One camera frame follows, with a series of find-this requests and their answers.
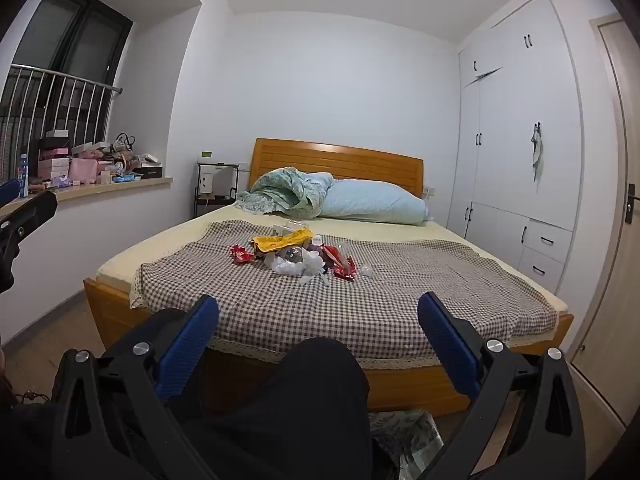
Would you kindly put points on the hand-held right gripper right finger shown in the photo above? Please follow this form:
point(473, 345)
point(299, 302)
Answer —
point(445, 340)

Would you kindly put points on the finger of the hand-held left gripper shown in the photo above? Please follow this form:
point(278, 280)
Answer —
point(35, 210)
point(9, 192)

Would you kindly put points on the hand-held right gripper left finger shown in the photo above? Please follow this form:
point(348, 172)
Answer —
point(192, 340)

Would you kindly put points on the red snack wrapper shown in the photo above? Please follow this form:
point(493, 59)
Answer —
point(242, 255)
point(331, 254)
point(345, 270)

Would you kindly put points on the trash bin with patterned liner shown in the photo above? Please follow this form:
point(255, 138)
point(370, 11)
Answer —
point(405, 435)

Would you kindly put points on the yellow snack bag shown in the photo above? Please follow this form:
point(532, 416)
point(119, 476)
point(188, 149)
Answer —
point(275, 242)

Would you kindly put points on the white plastic bag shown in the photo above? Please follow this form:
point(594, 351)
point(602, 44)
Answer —
point(310, 262)

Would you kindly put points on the purple wad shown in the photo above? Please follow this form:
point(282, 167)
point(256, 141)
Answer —
point(315, 246)

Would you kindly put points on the blue label bottle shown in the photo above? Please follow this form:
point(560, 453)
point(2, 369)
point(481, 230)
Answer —
point(22, 175)

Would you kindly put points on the stack of small boxes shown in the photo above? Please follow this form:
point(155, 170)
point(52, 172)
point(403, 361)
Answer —
point(54, 162)

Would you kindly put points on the brown checkered blanket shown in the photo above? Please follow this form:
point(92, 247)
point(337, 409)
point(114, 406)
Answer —
point(400, 300)

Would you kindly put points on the pink box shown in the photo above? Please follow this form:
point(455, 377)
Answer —
point(82, 170)

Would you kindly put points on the beige windowsill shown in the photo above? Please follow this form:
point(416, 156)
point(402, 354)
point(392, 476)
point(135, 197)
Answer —
point(125, 186)

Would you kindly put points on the small clear plastic piece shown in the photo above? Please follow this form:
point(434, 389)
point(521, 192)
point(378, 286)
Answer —
point(367, 272)

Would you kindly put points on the handbag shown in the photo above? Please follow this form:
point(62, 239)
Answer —
point(122, 147)

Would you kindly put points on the black flat box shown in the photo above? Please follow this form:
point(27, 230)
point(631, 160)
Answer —
point(150, 172)

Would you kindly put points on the person's black trousers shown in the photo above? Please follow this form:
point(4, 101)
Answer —
point(300, 410)

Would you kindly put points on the metal window railing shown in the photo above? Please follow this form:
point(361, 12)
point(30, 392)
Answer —
point(65, 76)

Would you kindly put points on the black bedside rack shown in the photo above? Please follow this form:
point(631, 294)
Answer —
point(215, 200)

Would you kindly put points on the clear plastic container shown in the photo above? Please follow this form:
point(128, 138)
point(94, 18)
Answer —
point(290, 226)

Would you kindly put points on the light blue pillow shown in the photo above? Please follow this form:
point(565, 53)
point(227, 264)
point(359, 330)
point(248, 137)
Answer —
point(375, 202)

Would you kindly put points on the dark window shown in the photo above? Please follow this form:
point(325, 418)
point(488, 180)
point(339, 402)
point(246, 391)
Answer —
point(65, 30)

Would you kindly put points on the green floral quilt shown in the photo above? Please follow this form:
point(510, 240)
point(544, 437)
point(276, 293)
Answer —
point(285, 190)

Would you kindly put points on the beige door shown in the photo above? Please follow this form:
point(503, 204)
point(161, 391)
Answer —
point(620, 160)

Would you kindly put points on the white wardrobe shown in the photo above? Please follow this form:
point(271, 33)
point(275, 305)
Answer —
point(525, 85)

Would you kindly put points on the wooden bed frame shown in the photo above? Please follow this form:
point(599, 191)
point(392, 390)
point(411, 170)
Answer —
point(340, 160)

